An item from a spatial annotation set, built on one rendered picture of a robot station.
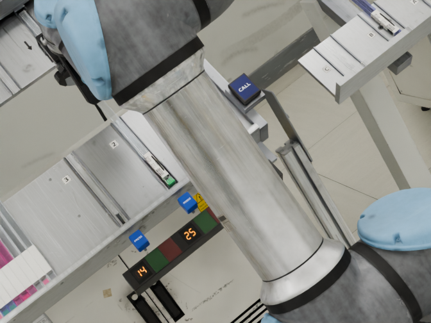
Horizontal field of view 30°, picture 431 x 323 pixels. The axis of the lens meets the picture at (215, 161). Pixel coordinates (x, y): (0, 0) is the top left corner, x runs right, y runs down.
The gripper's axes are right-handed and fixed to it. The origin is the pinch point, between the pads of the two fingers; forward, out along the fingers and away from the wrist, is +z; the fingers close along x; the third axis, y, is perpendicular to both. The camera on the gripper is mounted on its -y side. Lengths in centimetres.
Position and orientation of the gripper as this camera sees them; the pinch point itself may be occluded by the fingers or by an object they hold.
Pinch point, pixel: (80, 79)
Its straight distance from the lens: 159.2
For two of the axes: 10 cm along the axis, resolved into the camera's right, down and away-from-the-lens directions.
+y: -6.3, -7.7, 1.0
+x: -7.7, 6.0, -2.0
